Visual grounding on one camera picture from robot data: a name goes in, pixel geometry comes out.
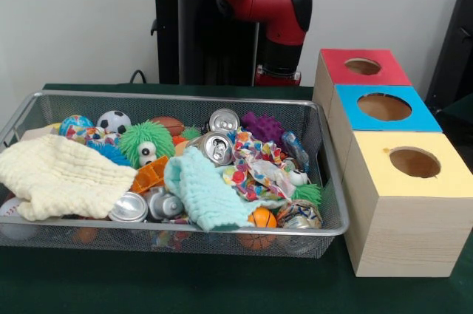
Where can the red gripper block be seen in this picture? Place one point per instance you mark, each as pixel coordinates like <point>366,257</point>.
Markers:
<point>277,80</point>

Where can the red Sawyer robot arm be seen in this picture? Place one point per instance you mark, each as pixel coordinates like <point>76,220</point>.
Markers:
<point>273,0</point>

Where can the wooden box with three holes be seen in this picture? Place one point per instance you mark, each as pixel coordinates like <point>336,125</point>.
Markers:
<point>406,232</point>

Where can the purple spiky ball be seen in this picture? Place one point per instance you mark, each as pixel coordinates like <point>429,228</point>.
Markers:
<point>264,127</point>

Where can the colourful heart print cloth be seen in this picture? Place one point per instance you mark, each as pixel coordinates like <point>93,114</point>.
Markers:
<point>258,168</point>

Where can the silver drink can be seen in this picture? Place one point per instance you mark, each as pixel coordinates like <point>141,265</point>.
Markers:
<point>218,148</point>

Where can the light blue waffle cloth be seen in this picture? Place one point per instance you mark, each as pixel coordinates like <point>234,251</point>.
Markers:
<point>207,192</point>

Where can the small orange basketball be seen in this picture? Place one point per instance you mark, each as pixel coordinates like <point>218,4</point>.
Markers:
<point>262,217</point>

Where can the large green fuzzy eyed toy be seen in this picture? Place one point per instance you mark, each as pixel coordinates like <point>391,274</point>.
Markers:
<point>142,136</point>

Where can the orange plastic toy crate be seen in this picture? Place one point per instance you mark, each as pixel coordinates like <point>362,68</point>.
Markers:
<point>149,177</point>

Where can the black and white soccer ball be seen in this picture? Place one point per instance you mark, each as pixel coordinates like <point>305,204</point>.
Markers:
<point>112,120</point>

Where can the black flat panel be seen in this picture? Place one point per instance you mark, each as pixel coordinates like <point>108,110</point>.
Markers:
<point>454,51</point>

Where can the green covered side table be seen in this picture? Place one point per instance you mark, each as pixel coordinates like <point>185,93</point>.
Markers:
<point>463,105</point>

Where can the blue globe print ball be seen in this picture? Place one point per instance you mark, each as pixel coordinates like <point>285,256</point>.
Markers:
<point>75,124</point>

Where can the dark green table cloth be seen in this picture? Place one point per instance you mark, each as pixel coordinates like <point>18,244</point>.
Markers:
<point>221,288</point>

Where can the cream waffle cloth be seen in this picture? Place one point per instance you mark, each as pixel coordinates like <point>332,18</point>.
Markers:
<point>63,175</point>

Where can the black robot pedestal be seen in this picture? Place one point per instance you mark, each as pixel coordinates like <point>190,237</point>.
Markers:
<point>199,51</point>

